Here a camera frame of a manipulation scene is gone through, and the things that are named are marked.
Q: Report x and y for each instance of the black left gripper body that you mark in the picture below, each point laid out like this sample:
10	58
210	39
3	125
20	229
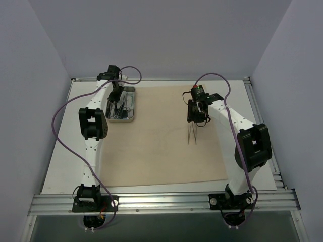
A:
114	95

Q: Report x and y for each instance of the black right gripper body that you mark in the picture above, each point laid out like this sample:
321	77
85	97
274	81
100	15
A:
195	118

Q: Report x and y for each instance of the long steel tweezers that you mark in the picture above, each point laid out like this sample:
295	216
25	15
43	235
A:
194	129

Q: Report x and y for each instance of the stainless steel instrument tray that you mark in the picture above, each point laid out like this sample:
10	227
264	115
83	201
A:
110	109

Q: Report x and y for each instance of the beige cloth wrap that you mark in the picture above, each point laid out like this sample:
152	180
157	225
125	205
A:
153	149

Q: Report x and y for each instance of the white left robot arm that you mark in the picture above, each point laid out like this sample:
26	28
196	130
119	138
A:
94	129

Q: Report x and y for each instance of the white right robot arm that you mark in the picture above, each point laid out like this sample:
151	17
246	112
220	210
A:
252	141

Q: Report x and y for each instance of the white suture packet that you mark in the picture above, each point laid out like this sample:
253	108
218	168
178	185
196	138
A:
129	101

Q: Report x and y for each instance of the steel forceps clamp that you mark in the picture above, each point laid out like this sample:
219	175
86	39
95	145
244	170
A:
119	110

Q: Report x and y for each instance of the aluminium back rail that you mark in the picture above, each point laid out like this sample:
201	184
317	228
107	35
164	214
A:
207	78

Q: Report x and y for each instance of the aluminium rail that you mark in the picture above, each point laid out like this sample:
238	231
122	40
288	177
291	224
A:
266	133
207	78

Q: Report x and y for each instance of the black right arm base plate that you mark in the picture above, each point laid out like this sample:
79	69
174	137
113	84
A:
223	201

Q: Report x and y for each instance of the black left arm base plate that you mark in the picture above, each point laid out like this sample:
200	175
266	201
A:
105	204

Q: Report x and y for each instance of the aluminium right side rail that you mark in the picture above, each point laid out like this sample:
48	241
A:
266	133

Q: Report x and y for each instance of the aluminium front rail frame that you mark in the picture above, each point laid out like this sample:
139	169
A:
165	203

